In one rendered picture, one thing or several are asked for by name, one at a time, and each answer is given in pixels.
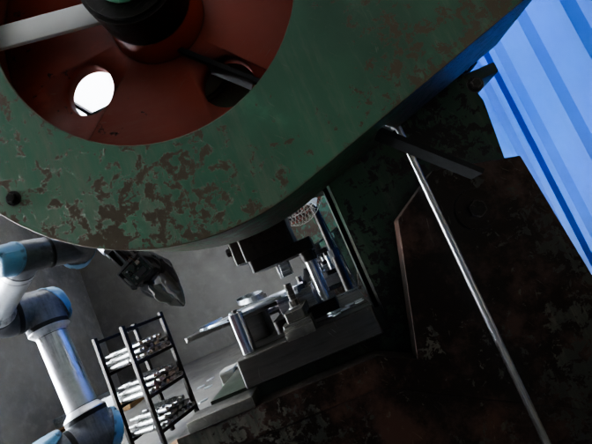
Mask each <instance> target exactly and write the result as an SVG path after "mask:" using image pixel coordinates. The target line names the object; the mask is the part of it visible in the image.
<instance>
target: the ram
mask: <svg viewBox="0 0 592 444"><path fill-rule="evenodd" d="M295 241H297V240H296V237H295V235H294V233H293V230H292V228H291V225H290V223H289V221H288V218H286V219H284V220H282V221H281V222H279V223H277V224H276V225H274V226H272V227H270V228H268V229H267V230H264V231H262V232H260V233H258V234H255V235H253V236H251V237H248V238H246V239H244V240H239V241H236V242H234V243H230V244H228V249H227V250H226V254H227V256H228V257H232V258H233V259H234V261H235V264H236V266H242V265H246V264H248V262H250V261H252V260H254V259H256V258H258V257H260V256H263V255H266V254H268V253H270V252H272V251H274V250H277V249H279V248H282V247H284V246H286V245H289V244H291V243H293V242H295Z"/></svg>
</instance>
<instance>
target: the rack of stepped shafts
mask: <svg viewBox="0 0 592 444"><path fill-rule="evenodd" d="M158 319H159V320H160V322H161V325H162V328H163V330H164V332H165V335H166V336H165V337H162V338H160V339H159V337H161V336H162V335H161V333H158V334H156V335H151V336H149V337H146V338H143V339H142V338H141V335H140V332H139V329H138V327H140V326H143V325H145V324H147V323H149V322H153V321H156V320H158ZM119 330H120V331H121V332H119V333H117V334H114V335H112V336H110V337H106V338H103V339H101V340H99V341H98V339H97V338H94V339H93V340H92V344H93V347H94V349H95V351H96V354H97V357H98V360H99V362H100V366H101V369H102V372H103V374H104V376H105V379H106V382H107V386H108V389H109V391H110V394H111V396H112V399H113V402H114V404H115V408H116V409H117V410H118V411H119V412H120V414H121V416H122V422H123V427H124V433H125V436H126V439H127V442H128V443H129V444H135V442H134V441H135V440H137V439H138V438H140V437H141V436H142V435H144V434H146V433H151V432H154V431H157V434H158V436H159V440H160V443H161V444H167V439H166V436H165V434H164V432H166V431H167V430H168V429H170V431H173V430H174V429H175V427H174V425H175V424H176V423H177V422H179V421H180V420H181V419H183V418H184V417H185V416H187V415H188V414H189V413H190V412H192V411H193V410H194V412H195V413H196V412H197V411H199V408H198V405H197V403H196V399H195V397H194V394H193V391H192V389H191V387H190V385H189V380H188V378H187V375H186V373H185V371H184V368H183V365H182V363H181V359H180V357H179V354H178V352H177V350H176V347H175V345H174V340H173V339H172V336H171V333H170V331H169V328H168V327H167V322H166V320H165V317H164V315H163V313H162V311H161V312H159V313H158V316H156V317H153V318H151V319H149V320H147V321H144V322H140V323H138V324H136V323H134V324H131V327H128V328H125V326H121V327H120V328H119ZM132 330H134V333H135V336H136V338H137V341H136V342H135V343H133V344H132V343H131V342H130V338H129V336H128V332H130V331H132ZM120 335H122V339H123V341H124V343H125V347H122V348H121V349H119V350H117V351H113V352H111V353H110V355H108V356H106V359H110V358H111V359H110V361H108V362H106V361H105V359H104V356H103V353H102V351H101V348H100V344H101V343H103V342H106V341H107V340H110V339H112V338H115V337H118V336H120ZM154 339H155V340H154ZM166 340H167V341H166ZM164 341H166V342H165V343H161V342H164ZM167 345H169V346H168V347H166V346H167ZM164 347H166V348H164ZM162 348H164V349H162ZM160 349H162V350H160ZM169 349H171V351H172V354H173V355H174V360H175V362H176V365H177V367H174V364H173V363H171V364H168V365H166V366H160V367H157V368H154V369H153V368H152V363H151V361H150V359H151V358H153V357H155V356H157V355H159V354H161V353H162V352H165V351H167V350H169ZM159 350H160V351H159ZM154 352H155V353H154ZM152 353H153V354H152ZM151 354H152V355H151ZM149 355H150V356H149ZM144 362H145V364H146V366H147V369H148V371H147V372H145V373H142V372H141V369H140V366H139V365H140V364H142V363H144ZM110 364H111V366H107V365H110ZM129 366H133V367H134V370H135V373H136V376H137V377H136V378H135V379H132V380H130V381H128V382H126V383H124V384H123V385H122V386H121V387H119V389H125V390H124V391H123V392H122V393H120V394H119V395H117V393H116V390H115V386H114V383H113V381H112V378H111V375H113V374H116V373H118V372H120V371H122V370H123V369H125V368H127V367H129ZM172 367H174V368H172ZM169 368H172V369H169ZM177 371H179V372H177ZM175 372H177V373H175ZM177 376H179V377H178V378H176V377H177ZM175 378H176V379H175ZM181 379H182V381H183V383H184V386H185V389H186V390H187V393H188V395H189V398H186V399H184V398H185V396H184V395H181V396H173V397H170V398H167V399H164V397H163V394H162V391H164V390H165V389H167V388H169V387H170V386H172V385H174V384H175V383H176V382H177V381H179V380H181ZM170 381H171V382H170ZM165 384H166V385H165ZM163 386H164V387H163ZM161 387H162V388H161ZM155 390H156V391H155ZM153 392H154V393H153ZM151 393H152V394H151ZM118 396H125V397H123V398H121V400H119V398H118ZM155 396H158V398H159V402H156V403H153V402H152V398H153V397H155ZM141 397H144V399H145V401H146V404H147V406H148V407H147V409H144V410H142V412H141V414H138V415H136V416H135V417H134V418H131V419H130V420H129V421H130V422H132V421H136V423H135V424H134V425H131V426H128V423H127V420H126V418H125V415H124V413H123V410H122V408H123V407H125V406H127V405H128V404H130V403H132V402H134V401H135V400H137V399H138V398H141ZM182 399H183V400H182ZM189 400H190V402H189ZM121 403H122V404H121ZM191 406H192V407H191ZM177 417H178V418H177ZM137 421H138V422H137ZM167 424H168V425H167ZM166 425H167V426H166ZM165 426H166V427H165ZM163 427H164V428H163ZM133 428H134V429H136V430H132V431H131V432H130V429H133ZM162 428H163V429H162ZM132 437H133V438H132Z"/></svg>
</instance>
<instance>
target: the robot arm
mask: <svg viewBox="0 0 592 444"><path fill-rule="evenodd" d="M98 250H99V251H100V252H101V253H102V254H103V255H106V256H107V257H108V258H109V259H110V260H112V261H113V262H114V263H116V264H117V265H118V266H119V267H120V268H121V270H120V271H119V272H118V273H117V274H116V275H117V276H118V277H119V278H120V279H121V280H122V281H123V282H124V283H125V284H126V285H127V286H128V287H129V288H130V289H131V290H136V289H137V287H139V288H140V290H141V292H142V293H143V294H144V295H146V296H148V297H151V298H154V299H155V300H157V301H158V302H163V303H166V304H168V305H171V306H174V307H183V306H184V305H185V304H186V302H185V296H184V292H183V290H182V287H181V283H180V280H179V278H178V276H177V274H176V272H175V270H174V268H173V266H172V264H171V262H170V261H169V260H168V259H166V258H164V257H162V256H160V255H157V254H155V253H153V252H151V251H124V250H107V249H98ZM95 252H96V248H87V247H81V246H77V245H73V244H69V243H66V242H62V241H59V240H54V239H51V238H49V237H42V238H37V239H31V240H23V241H12V242H9V243H7V244H3V245H0V338H8V337H15V336H18V335H21V334H24V333H26V335H27V337H28V339H29V340H32V341H35V342H36V343H37V345H38V347H39V349H40V352H41V355H42V357H43V359H44V362H45V364H46V367H47V369H48V372H49V374H50V377H51V379H52V381H53V383H54V385H55V389H56V391H57V394H58V395H59V398H60V400H61V403H62V405H63V408H64V410H65V413H66V415H67V418H66V419H65V422H64V424H63V425H64V428H65V430H66V431H64V432H63V433H62V432H60V430H55V431H53V432H51V433H48V434H47V435H45V436H43V437H41V438H40V439H38V440H37V441H36V442H34V443H33V444H121V443H122V440H123V434H124V427H123V422H122V416H121V414H120V412H119V411H118V410H117V409H116V408H115V407H114V406H108V407H107V404H106V402H105V401H102V400H99V399H98V398H97V396H96V394H95V392H94V390H93V386H92V384H91V382H90V380H89V378H88V376H87V373H86V371H85V368H84V366H83V364H82V361H81V359H80V357H79V356H78V352H77V350H76V347H75V345H74V344H73V342H72V339H71V337H70V333H69V331H68V330H67V328H68V326H69V324H70V319H69V318H70V317H71V315H72V307H71V303H70V300H69V298H68V296H67V295H66V293H65V292H64V291H63V290H62V289H60V288H58V287H55V286H51V287H47V288H40V289H38V290H36V291H32V292H26V289H27V288H28V286H29V285H30V283H31V282H32V280H33V277H34V276H35V274H36V272H37V271H38V270H44V269H47V268H52V267H55V266H60V265H64V266H65V267H67V268H70V269H76V270H77V269H82V268H84V267H85V266H87V265H88V264H89V263H90V261H91V260H92V258H93V257H94V255H95ZM157 277H161V282H162V283H163V285H165V286H166V287H167V288H168V289H169V290H170V291H172V293H174V294H175V295H176V297H177V299H176V298H175V297H174V296H173V294H171V293H168V292H167V291H166V289H165V287H164V286H163V285H162V284H159V285H154V284H155V282H154V280H155V279H156V278H157ZM124 278H125V279H126V280H127V281H128V282H129V283H130V284H131V285H129V284H128V283H127V282H126V281H125V280H124ZM25 292H26V293H25Z"/></svg>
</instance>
